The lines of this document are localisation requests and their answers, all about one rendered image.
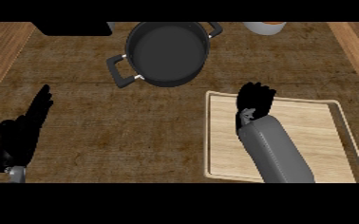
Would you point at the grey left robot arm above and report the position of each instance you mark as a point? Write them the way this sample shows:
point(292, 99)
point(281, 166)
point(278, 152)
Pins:
point(16, 174)

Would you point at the pale wooden tray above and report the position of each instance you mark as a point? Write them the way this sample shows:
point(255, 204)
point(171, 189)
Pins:
point(298, 133)

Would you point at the grey round container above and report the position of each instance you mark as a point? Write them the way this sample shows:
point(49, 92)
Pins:
point(264, 28)

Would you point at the black flat appliance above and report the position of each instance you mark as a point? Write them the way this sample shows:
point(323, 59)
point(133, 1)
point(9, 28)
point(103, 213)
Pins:
point(72, 28)

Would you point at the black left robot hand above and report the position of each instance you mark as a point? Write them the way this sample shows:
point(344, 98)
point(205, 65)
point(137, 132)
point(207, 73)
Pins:
point(28, 120)

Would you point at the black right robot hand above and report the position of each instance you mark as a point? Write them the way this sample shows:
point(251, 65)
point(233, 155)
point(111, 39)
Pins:
point(254, 99)

